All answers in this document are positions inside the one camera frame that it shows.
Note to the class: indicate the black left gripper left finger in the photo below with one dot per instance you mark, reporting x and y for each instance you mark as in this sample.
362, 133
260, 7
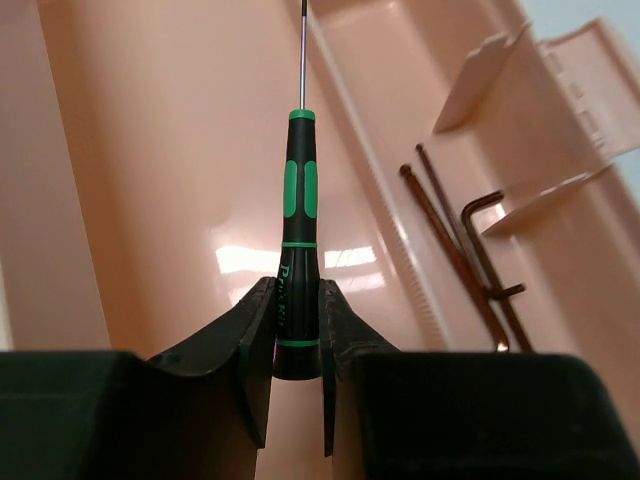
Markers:
198, 410

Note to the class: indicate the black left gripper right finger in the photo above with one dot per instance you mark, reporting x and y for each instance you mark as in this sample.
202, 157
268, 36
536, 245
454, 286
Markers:
392, 414

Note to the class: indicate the large brown hex key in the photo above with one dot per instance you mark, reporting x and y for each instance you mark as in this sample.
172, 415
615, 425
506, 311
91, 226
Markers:
458, 261

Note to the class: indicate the black green precision screwdriver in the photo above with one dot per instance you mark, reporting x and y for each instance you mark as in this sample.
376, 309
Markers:
297, 335

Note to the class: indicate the pink plastic toolbox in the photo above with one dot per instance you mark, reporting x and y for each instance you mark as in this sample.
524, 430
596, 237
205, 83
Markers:
143, 149

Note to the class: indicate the small brown hex key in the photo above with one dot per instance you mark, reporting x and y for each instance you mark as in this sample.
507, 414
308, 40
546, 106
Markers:
491, 280

